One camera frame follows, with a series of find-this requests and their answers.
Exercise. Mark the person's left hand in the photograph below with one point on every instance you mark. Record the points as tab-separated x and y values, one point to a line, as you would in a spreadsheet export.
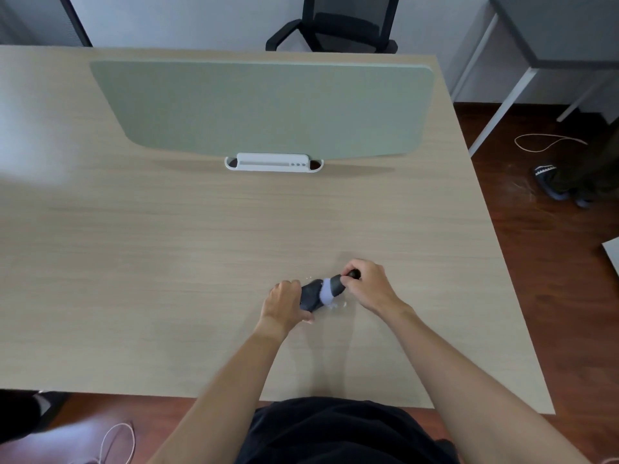
278	309

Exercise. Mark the person's right hand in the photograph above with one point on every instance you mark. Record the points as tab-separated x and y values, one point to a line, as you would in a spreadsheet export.
375	289

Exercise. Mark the black computer mouse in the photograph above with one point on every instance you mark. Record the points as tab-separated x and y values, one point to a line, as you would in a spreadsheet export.
309	294

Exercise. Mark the black brush with white bristles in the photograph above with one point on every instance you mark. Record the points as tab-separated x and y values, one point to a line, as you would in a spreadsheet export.
333	285

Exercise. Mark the person's right forearm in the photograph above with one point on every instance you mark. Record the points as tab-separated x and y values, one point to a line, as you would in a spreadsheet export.
474	391

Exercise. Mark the person's left forearm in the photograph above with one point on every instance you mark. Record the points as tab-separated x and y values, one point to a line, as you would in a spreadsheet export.
227	405

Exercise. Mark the person's black shorts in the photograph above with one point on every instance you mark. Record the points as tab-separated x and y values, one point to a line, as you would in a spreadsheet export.
348	434

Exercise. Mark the green desk divider panel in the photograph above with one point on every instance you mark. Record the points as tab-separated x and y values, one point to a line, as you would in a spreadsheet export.
261	108

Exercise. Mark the black slipper with white stripes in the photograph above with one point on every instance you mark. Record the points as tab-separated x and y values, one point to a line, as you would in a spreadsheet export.
546	178

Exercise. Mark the white board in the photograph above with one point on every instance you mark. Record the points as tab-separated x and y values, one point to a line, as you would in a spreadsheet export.
613	253

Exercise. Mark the black mesh office chair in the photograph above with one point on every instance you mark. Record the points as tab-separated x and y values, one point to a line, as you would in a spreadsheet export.
338	28

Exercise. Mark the black object on floor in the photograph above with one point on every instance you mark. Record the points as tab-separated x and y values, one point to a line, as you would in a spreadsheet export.
19	415

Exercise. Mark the grey table with white legs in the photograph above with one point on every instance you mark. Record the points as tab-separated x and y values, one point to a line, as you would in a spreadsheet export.
566	28

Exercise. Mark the black framed mesh panel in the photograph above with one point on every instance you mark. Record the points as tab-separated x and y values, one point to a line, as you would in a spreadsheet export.
75	19

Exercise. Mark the white divider bracket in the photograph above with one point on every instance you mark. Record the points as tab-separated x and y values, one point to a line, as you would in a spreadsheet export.
273	162

